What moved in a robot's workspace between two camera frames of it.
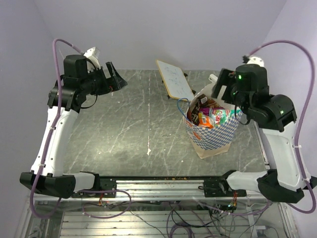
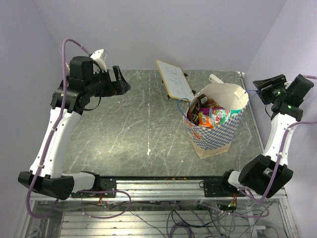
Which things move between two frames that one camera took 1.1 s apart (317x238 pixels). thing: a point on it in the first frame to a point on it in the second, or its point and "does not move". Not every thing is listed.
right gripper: x=226 y=77 to x=278 y=81
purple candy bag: x=206 y=110 does not move
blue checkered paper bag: x=210 y=142 does not move
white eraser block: x=213 y=78 does not move
